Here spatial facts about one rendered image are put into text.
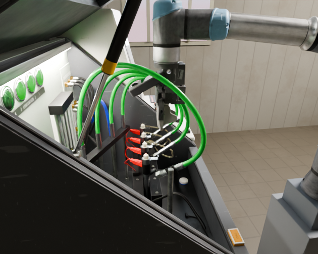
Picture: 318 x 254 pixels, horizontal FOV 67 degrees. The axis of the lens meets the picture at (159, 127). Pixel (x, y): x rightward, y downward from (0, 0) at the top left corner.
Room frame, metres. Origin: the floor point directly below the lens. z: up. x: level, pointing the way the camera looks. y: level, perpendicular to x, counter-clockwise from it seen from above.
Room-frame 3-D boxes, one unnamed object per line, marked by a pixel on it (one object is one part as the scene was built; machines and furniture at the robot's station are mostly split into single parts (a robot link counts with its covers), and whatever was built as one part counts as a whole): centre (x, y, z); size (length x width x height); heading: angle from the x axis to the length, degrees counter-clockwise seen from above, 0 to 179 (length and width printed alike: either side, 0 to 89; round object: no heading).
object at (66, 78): (0.89, 0.33, 1.20); 0.13 x 0.03 x 0.31; 6
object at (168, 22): (0.69, -0.02, 1.51); 0.09 x 0.08 x 0.11; 83
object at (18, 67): (0.65, 0.31, 1.43); 0.54 x 0.03 x 0.02; 6
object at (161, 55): (0.69, -0.02, 1.43); 0.08 x 0.08 x 0.05
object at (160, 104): (0.66, 0.00, 1.29); 0.05 x 0.02 x 0.09; 6
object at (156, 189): (0.80, 0.06, 0.91); 0.34 x 0.10 x 0.15; 6
